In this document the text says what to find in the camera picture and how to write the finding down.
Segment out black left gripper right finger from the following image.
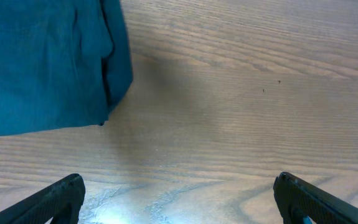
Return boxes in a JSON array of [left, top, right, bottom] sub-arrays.
[[273, 172, 358, 224]]

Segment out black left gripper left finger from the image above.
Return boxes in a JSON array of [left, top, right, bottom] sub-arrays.
[[0, 174, 85, 224]]

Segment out folded dark blue shorts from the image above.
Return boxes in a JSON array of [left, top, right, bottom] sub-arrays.
[[0, 0, 133, 136]]

